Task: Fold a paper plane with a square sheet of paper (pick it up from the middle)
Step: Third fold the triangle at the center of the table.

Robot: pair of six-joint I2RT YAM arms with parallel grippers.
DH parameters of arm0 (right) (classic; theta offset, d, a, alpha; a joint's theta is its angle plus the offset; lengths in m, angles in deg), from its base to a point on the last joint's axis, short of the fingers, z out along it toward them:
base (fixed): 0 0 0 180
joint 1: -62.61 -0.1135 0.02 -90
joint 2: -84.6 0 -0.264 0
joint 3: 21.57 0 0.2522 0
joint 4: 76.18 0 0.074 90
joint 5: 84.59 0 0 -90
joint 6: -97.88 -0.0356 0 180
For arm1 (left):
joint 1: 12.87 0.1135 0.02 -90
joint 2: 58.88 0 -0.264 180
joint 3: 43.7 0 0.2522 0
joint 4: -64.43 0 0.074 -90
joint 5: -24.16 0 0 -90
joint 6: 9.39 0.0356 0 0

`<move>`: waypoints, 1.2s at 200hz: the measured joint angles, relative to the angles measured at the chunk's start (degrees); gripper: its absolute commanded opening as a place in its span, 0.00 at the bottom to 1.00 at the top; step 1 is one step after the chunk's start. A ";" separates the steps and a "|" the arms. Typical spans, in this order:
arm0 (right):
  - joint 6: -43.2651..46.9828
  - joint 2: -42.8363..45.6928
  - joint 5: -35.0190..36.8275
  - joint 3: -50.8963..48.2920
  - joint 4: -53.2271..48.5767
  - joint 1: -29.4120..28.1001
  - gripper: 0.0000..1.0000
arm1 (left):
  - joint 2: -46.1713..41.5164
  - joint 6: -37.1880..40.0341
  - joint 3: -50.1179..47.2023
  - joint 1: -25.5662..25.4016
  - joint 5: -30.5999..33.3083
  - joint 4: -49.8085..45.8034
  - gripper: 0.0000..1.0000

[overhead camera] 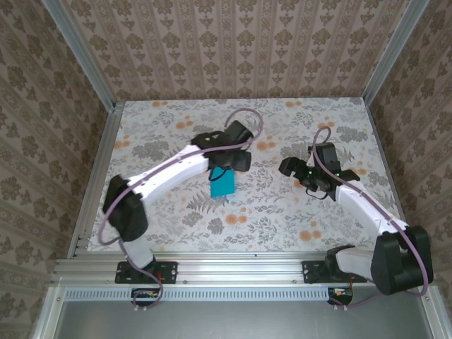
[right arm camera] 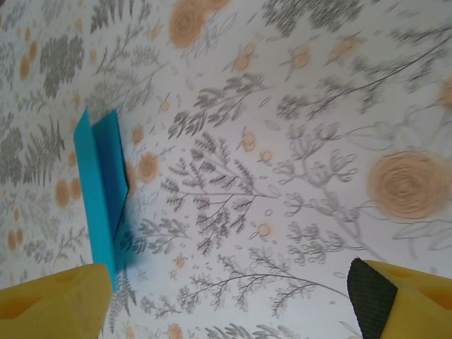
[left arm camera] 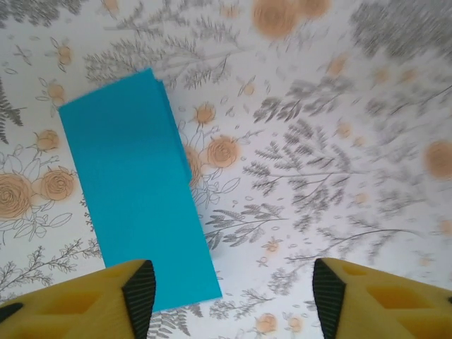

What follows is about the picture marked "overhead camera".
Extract floral patterned table mat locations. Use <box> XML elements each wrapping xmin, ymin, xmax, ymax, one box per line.
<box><xmin>86</xmin><ymin>99</ymin><xmax>412</xmax><ymax>254</ymax></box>

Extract small black wiring box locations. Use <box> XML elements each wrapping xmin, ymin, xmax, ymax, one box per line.
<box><xmin>327</xmin><ymin>286</ymin><xmax>355</xmax><ymax>307</ymax></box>

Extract aluminium side rail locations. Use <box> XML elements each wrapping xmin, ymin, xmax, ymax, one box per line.
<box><xmin>363</xmin><ymin>100</ymin><xmax>417</xmax><ymax>257</ymax></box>
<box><xmin>66</xmin><ymin>102</ymin><xmax>124</xmax><ymax>261</ymax></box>

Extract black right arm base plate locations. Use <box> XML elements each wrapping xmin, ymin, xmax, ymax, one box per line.
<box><xmin>302</xmin><ymin>260</ymin><xmax>368</xmax><ymax>285</ymax></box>

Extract aluminium mounting rail beam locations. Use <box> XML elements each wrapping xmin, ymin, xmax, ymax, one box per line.
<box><xmin>52</xmin><ymin>256</ymin><xmax>437</xmax><ymax>285</ymax></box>

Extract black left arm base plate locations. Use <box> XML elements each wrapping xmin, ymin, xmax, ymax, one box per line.
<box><xmin>115</xmin><ymin>260</ymin><xmax>178</xmax><ymax>285</ymax></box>

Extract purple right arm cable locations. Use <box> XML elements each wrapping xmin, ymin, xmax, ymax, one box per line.
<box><xmin>312</xmin><ymin>126</ymin><xmax>434</xmax><ymax>311</ymax></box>

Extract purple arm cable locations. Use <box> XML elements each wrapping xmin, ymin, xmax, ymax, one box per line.
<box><xmin>97</xmin><ymin>108</ymin><xmax>265</xmax><ymax>314</ymax></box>
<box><xmin>312</xmin><ymin>126</ymin><xmax>434</xmax><ymax>311</ymax></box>

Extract slotted grey cable duct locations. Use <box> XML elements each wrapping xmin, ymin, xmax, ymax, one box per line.
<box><xmin>65</xmin><ymin>286</ymin><xmax>333</xmax><ymax>302</ymax></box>

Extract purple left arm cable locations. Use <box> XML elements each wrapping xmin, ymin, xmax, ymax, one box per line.
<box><xmin>97</xmin><ymin>108</ymin><xmax>265</xmax><ymax>314</ymax></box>

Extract aluminium frame post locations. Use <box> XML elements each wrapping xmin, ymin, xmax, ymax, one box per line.
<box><xmin>363</xmin><ymin>0</ymin><xmax>430</xmax><ymax>103</ymax></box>
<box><xmin>42</xmin><ymin>0</ymin><xmax>117</xmax><ymax>110</ymax></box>

